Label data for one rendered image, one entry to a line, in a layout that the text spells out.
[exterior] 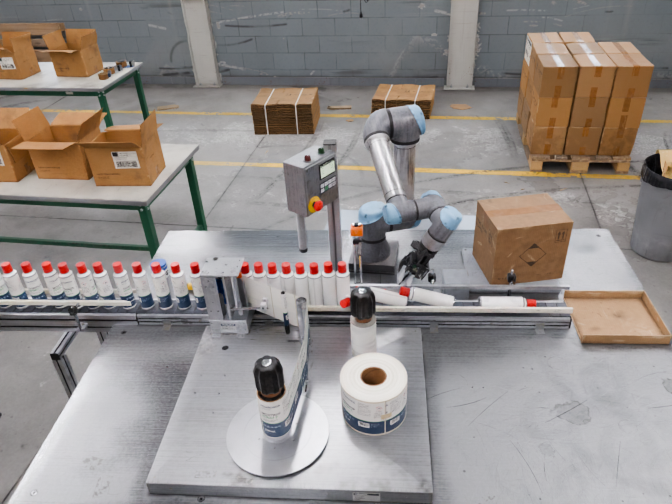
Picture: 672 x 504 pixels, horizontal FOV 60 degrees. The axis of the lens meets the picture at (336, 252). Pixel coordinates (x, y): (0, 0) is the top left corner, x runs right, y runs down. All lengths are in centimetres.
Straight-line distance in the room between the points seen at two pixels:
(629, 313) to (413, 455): 109
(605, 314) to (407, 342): 78
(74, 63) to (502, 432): 512
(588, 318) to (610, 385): 33
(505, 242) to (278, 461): 118
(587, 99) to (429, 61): 265
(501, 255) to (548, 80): 294
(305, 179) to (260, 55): 583
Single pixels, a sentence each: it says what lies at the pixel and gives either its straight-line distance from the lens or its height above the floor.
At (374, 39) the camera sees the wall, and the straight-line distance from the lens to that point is 735.
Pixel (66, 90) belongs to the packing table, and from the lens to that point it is 583.
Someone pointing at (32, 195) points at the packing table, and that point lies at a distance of 383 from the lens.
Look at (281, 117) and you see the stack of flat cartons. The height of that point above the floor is 18.
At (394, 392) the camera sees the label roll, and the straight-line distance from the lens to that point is 172.
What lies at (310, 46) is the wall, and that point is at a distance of 751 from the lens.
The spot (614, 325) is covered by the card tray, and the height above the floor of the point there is 83.
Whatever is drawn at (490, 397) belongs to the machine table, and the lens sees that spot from 200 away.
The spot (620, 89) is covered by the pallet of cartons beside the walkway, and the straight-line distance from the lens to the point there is 526.
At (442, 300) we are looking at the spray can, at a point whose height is 93.
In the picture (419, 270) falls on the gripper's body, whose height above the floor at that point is 110.
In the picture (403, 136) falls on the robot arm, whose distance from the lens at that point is 225.
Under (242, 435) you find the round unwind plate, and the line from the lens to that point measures 183.
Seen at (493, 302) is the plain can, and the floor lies 92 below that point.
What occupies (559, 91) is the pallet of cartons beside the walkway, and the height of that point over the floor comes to 70.
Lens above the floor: 229
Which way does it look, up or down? 34 degrees down
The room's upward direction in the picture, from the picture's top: 3 degrees counter-clockwise
